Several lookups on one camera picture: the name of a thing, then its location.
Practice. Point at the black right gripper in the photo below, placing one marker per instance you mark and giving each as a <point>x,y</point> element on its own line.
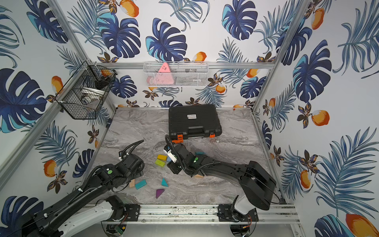
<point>171,167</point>

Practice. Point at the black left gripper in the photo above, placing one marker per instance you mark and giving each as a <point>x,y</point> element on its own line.
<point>137,165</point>

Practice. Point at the teal rectangular block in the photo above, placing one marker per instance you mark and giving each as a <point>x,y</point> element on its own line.
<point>140,184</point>

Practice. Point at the natural wood slanted block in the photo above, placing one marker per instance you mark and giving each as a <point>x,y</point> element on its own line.
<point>131,184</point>

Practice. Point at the yellow square block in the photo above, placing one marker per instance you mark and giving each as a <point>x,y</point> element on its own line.
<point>162,157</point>

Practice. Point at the lime green block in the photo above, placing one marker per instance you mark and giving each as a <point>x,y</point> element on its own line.
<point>160,163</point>

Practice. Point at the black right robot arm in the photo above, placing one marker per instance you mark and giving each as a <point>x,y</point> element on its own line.
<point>258,185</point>

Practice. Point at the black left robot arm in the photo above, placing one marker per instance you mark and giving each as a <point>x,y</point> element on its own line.
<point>64,219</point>

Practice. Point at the teal small triangle block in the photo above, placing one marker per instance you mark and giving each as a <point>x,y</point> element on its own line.
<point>164,183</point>

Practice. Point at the purple triangle block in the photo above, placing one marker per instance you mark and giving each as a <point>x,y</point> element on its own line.
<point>159,192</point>

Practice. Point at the black plastic tool case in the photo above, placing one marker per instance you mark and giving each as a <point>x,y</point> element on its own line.
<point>187,122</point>

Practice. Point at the pink triangle card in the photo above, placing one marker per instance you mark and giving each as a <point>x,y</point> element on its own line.
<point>164,76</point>

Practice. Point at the orange handled screwdriver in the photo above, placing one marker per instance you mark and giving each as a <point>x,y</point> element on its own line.
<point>185,140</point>

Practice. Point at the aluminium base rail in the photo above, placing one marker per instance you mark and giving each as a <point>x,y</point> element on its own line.
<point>208,214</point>

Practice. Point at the black corner bracket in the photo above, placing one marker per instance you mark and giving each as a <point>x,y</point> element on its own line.
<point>109,122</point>

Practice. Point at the black wire basket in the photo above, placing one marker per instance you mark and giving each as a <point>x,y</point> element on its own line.
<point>83,96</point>

